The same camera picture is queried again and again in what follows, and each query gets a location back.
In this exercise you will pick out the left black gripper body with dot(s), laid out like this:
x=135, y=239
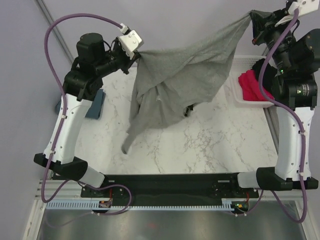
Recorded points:
x=120, y=60

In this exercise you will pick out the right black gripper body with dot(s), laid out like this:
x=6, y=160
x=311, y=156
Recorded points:
x=270, y=34

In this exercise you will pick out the grey t shirt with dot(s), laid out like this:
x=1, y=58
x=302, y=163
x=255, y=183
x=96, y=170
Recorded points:
x=170, y=82

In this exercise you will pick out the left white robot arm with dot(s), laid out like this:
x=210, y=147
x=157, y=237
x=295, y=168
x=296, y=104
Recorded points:
x=80, y=87

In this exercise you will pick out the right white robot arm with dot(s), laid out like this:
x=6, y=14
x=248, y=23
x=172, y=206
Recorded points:
x=294, y=91

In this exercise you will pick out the black t shirt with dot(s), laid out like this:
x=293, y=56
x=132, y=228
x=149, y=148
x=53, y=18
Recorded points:
x=268, y=76

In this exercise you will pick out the folded blue t shirt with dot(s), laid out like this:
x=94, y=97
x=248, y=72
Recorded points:
x=96, y=107

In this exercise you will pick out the red t shirt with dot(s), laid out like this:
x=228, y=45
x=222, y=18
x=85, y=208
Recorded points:
x=250, y=87

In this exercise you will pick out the right corner aluminium post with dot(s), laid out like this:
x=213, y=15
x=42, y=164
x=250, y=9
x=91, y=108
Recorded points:
x=265, y=51

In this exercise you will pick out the corner aluminium post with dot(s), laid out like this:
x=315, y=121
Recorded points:
x=265, y=51
x=56, y=32

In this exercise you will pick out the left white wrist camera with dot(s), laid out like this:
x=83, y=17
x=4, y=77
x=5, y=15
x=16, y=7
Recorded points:
x=130, y=43

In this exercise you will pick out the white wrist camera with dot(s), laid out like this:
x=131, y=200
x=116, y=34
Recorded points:
x=304, y=7
x=130, y=43

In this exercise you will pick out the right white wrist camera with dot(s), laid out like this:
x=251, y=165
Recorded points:
x=304, y=7

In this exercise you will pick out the left corner aluminium post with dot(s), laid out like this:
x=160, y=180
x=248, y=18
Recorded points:
x=56, y=32

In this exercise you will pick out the aluminium frame rail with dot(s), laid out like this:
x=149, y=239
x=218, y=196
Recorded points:
x=72, y=190

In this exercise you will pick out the white slotted cable duct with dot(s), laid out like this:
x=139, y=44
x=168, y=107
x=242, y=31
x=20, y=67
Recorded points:
x=100, y=205

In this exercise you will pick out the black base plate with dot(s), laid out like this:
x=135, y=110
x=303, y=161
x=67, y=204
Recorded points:
x=196, y=188

